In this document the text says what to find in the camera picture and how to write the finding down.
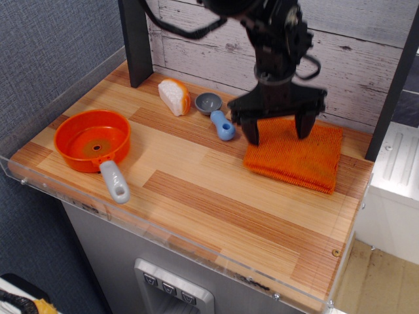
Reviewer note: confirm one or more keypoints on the white and orange toy sushi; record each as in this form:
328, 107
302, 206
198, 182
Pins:
175, 95

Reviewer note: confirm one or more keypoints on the grey toy fridge cabinet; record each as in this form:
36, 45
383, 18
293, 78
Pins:
112, 251

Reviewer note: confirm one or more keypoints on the grey and blue toy spoon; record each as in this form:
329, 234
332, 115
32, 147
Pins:
210, 104

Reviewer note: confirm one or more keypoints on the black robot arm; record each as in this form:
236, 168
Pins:
281, 39

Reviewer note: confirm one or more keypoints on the white ribbed side platform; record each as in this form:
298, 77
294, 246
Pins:
396, 166

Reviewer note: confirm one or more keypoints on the silver dispenser button panel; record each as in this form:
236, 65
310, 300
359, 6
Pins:
165, 292

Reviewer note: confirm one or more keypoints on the dark frame post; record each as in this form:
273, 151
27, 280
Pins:
396, 87
136, 41

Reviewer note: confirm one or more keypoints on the dark right frame post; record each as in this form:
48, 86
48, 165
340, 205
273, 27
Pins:
396, 87

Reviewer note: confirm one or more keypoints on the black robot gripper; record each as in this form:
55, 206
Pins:
268, 101

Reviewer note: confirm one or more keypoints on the clear acrylic table guard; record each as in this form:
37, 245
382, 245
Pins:
192, 193

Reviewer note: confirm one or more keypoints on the orange toy pan grey handle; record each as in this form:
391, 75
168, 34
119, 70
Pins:
96, 141

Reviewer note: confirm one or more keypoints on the orange cloth napkin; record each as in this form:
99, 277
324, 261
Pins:
310, 163

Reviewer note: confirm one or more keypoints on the dark left frame post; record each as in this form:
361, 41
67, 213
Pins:
136, 41

